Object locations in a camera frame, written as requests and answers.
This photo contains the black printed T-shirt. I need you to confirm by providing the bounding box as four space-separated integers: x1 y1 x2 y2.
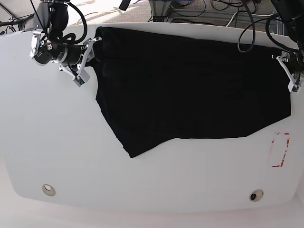
93 27 292 158

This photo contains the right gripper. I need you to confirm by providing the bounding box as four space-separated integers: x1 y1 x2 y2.
29 30 102 78

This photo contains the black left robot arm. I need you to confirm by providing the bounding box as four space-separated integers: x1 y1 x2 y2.
264 0 304 93

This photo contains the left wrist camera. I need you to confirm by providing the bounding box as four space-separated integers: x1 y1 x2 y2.
288 81 301 94

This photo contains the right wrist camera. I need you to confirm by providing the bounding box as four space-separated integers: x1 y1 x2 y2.
73 71 90 87

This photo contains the left table grommet hole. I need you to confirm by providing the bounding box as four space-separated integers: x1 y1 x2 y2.
42 184 56 197

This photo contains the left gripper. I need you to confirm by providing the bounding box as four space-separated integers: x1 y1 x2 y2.
272 51 304 87

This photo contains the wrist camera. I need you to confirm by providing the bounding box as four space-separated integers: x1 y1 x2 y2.
73 71 90 87
288 81 301 94

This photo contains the right table grommet hole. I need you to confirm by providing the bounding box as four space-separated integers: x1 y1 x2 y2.
249 190 264 202

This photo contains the table grommet hole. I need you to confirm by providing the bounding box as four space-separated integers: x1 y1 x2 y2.
249 190 264 202
42 184 56 197

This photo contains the red tape rectangle marking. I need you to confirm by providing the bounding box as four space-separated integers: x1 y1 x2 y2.
269 132 291 168

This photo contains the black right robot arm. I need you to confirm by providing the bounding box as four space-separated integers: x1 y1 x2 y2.
29 0 102 87

